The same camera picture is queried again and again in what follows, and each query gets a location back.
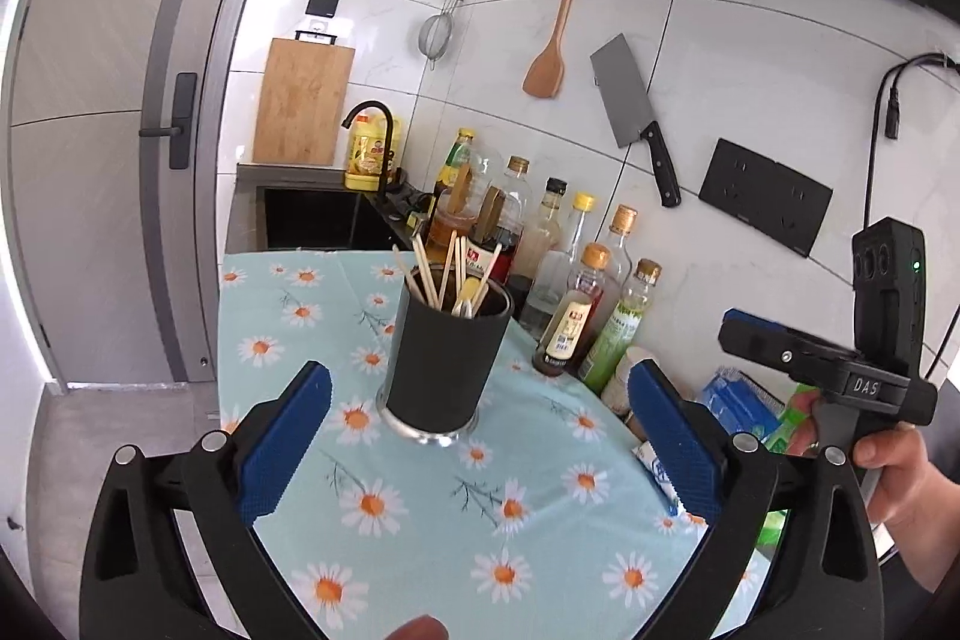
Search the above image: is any green sugar bag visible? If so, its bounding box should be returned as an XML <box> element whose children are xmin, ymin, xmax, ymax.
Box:
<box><xmin>754</xmin><ymin>385</ymin><xmax>822</xmax><ymax>551</ymax></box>

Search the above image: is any wooden cutting board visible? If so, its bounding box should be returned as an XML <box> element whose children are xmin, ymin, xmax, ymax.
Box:
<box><xmin>251</xmin><ymin>31</ymin><xmax>356</xmax><ymax>167</ymax></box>

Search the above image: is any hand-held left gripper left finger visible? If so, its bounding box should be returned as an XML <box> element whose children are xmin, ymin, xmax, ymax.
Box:
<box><xmin>79</xmin><ymin>359</ymin><xmax>335</xmax><ymax>640</ymax></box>

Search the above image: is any cleaver with black handle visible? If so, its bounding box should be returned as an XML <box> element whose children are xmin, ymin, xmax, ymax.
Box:
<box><xmin>589</xmin><ymin>32</ymin><xmax>682</xmax><ymax>210</ymax></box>

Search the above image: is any metal strainer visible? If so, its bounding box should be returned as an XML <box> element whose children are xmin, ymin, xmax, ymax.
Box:
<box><xmin>418</xmin><ymin>0</ymin><xmax>475</xmax><ymax>67</ymax></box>

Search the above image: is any white lid jar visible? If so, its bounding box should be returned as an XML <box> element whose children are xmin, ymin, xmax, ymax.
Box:
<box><xmin>600</xmin><ymin>346</ymin><xmax>653</xmax><ymax>416</ymax></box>

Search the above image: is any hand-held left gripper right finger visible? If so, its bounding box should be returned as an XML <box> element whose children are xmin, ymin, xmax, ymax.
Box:
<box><xmin>626</xmin><ymin>359</ymin><xmax>884</xmax><ymax>640</ymax></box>

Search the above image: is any clear bottle yellow cap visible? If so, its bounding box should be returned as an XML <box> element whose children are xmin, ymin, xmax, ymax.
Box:
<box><xmin>559</xmin><ymin>192</ymin><xmax>599</xmax><ymax>281</ymax></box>

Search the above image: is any dark soy sauce jug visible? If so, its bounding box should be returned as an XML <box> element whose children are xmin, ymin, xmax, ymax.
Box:
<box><xmin>457</xmin><ymin>186</ymin><xmax>526</xmax><ymax>296</ymax></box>

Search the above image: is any amber bottle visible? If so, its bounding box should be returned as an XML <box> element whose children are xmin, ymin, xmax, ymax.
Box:
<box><xmin>424</xmin><ymin>164</ymin><xmax>481</xmax><ymax>270</ymax></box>

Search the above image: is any green label bottle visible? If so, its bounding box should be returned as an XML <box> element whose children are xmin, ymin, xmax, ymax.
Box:
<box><xmin>577</xmin><ymin>259</ymin><xmax>662</xmax><ymax>395</ymax></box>

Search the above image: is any clear bottle brown cap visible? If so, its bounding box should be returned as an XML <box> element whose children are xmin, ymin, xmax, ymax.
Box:
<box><xmin>501</xmin><ymin>156</ymin><xmax>535</xmax><ymax>236</ymax></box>

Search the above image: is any grey door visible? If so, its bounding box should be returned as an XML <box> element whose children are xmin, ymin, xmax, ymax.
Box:
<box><xmin>7</xmin><ymin>0</ymin><xmax>286</xmax><ymax>386</ymax></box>

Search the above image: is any black door handle lock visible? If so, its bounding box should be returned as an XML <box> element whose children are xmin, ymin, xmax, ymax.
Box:
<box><xmin>139</xmin><ymin>72</ymin><xmax>197</xmax><ymax>170</ymax></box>

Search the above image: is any clear bottle gold cap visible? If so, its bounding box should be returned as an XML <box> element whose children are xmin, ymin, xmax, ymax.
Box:
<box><xmin>602</xmin><ymin>205</ymin><xmax>638</xmax><ymax>285</ymax></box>

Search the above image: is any white blue salt bag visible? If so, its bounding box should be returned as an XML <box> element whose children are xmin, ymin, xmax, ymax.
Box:
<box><xmin>634</xmin><ymin>366</ymin><xmax>785</xmax><ymax>525</ymax></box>

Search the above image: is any black sink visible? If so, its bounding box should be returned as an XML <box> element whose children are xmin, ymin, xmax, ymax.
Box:
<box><xmin>259</xmin><ymin>184</ymin><xmax>406</xmax><ymax>251</ymax></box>

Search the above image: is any yellow oil bottle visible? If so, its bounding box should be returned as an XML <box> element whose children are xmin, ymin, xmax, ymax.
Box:
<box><xmin>345</xmin><ymin>113</ymin><xmax>404</xmax><ymax>191</ymax></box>

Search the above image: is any black faucet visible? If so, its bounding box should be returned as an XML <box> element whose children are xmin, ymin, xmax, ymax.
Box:
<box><xmin>342</xmin><ymin>100</ymin><xmax>398</xmax><ymax>214</ymax></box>

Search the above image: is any yellow cap green bottle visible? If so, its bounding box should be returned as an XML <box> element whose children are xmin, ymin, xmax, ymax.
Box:
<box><xmin>435</xmin><ymin>128</ymin><xmax>477</xmax><ymax>214</ymax></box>

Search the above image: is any black power cable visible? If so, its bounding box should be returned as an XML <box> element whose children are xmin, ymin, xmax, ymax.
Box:
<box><xmin>862</xmin><ymin>53</ymin><xmax>960</xmax><ymax>378</ymax></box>

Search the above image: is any black utensil holder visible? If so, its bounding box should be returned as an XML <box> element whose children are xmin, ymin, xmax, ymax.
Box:
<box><xmin>375</xmin><ymin>276</ymin><xmax>515</xmax><ymax>446</ymax></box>

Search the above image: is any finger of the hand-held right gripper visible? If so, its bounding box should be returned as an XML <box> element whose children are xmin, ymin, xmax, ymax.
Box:
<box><xmin>718</xmin><ymin>319</ymin><xmax>848</xmax><ymax>390</ymax></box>
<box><xmin>724</xmin><ymin>308</ymin><xmax>856</xmax><ymax>360</ymax></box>

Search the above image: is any clear bottle black cap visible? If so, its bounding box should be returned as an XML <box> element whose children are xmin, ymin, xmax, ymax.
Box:
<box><xmin>521</xmin><ymin>177</ymin><xmax>569</xmax><ymax>330</ymax></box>

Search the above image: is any dark vinegar bottle orange cap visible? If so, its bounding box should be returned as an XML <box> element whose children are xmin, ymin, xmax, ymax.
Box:
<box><xmin>532</xmin><ymin>242</ymin><xmax>616</xmax><ymax>378</ymax></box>

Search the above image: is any black wall socket panel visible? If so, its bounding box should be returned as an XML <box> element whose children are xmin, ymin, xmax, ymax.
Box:
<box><xmin>699</xmin><ymin>137</ymin><xmax>835</xmax><ymax>259</ymax></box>

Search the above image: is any person's left hand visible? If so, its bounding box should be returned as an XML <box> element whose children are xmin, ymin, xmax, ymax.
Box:
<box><xmin>395</xmin><ymin>614</ymin><xmax>451</xmax><ymax>640</ymax></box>

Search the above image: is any person's right hand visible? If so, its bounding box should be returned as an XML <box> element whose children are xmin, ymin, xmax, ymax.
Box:
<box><xmin>787</xmin><ymin>389</ymin><xmax>960</xmax><ymax>592</ymax></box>

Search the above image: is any daisy print tablecloth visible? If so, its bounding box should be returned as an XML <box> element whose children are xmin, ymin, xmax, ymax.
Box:
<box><xmin>217</xmin><ymin>246</ymin><xmax>773</xmax><ymax>640</ymax></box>

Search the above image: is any wooden spatula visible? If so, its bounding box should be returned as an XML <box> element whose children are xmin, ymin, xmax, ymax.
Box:
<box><xmin>523</xmin><ymin>0</ymin><xmax>591</xmax><ymax>100</ymax></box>

